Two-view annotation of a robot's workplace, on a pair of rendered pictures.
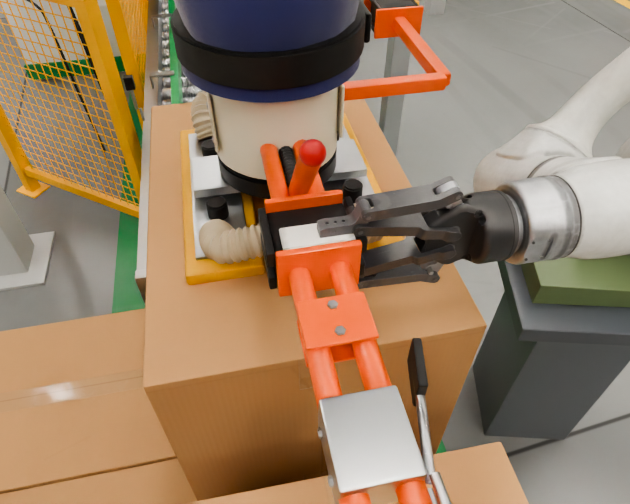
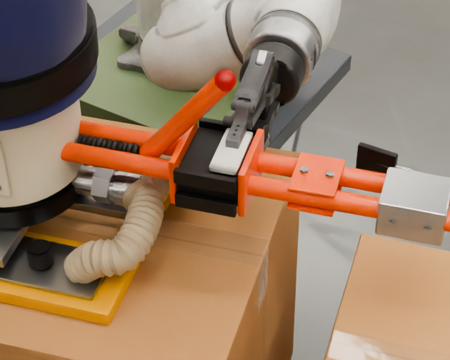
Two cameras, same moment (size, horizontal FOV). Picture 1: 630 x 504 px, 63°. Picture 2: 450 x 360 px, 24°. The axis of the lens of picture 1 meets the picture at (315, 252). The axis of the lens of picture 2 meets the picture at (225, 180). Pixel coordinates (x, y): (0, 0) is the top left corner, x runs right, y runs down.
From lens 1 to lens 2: 0.85 m
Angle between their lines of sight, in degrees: 44
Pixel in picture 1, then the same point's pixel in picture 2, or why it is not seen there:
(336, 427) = (403, 202)
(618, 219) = (327, 12)
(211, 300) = (144, 313)
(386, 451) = (431, 187)
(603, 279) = (226, 105)
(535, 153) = (208, 13)
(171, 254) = (51, 328)
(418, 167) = not seen: outside the picture
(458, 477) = (376, 272)
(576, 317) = not seen: hidden behind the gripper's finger
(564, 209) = (305, 26)
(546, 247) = (313, 58)
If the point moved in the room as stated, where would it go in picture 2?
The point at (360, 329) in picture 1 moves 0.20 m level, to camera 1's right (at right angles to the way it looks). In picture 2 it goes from (334, 166) to (401, 70)
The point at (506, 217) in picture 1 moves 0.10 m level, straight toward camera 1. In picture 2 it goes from (290, 53) to (344, 94)
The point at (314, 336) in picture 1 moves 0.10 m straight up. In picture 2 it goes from (326, 188) to (332, 111)
